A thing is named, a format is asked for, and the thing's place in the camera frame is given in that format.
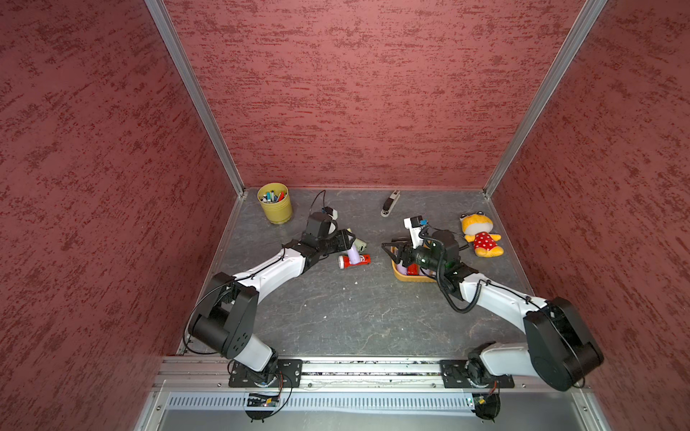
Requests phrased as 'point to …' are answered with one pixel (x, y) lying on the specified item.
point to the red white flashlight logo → (344, 260)
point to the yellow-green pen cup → (275, 199)
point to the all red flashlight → (413, 269)
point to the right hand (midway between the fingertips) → (385, 248)
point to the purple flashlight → (353, 254)
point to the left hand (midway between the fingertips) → (350, 242)
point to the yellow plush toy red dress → (477, 228)
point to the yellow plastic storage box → (411, 277)
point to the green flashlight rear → (360, 245)
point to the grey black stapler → (390, 203)
